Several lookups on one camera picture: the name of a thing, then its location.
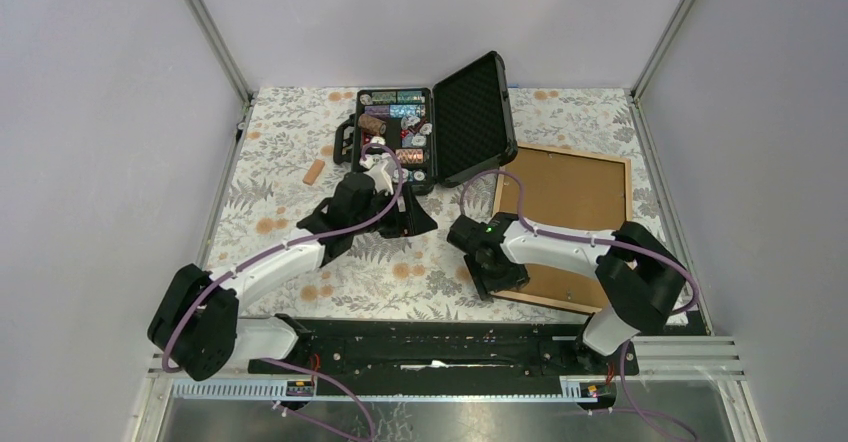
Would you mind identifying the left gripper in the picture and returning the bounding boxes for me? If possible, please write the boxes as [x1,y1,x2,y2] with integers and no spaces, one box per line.
[351,185,438,239]

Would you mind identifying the wooden picture frame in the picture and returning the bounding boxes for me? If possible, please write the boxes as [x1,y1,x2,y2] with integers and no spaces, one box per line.
[491,142,634,316]

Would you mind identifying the brown frame backing board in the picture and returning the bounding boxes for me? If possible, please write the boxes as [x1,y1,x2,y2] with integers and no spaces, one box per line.
[500,149,627,309]

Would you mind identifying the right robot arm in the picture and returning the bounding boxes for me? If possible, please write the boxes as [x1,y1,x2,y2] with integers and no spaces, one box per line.
[447,212,692,374]

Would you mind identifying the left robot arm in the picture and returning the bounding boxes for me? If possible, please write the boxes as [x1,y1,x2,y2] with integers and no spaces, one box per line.
[147,160,438,381]

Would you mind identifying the orange poker chip stack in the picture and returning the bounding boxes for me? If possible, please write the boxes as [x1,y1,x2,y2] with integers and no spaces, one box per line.
[396,148,426,165]

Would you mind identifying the black poker chip case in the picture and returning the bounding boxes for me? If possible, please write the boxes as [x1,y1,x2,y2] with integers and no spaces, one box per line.
[333,51,518,195]

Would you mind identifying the brown poker chip stack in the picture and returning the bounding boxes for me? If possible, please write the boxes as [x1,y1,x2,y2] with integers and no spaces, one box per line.
[357,114,387,136]

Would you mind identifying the wooden block left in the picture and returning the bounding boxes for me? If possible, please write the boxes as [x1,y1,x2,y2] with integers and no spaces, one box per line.
[302,159,326,186]

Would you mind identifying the floral tablecloth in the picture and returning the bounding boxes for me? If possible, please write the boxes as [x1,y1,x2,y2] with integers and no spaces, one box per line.
[205,87,664,323]

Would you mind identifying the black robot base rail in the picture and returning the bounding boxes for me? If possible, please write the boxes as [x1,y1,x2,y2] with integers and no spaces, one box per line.
[285,319,640,397]

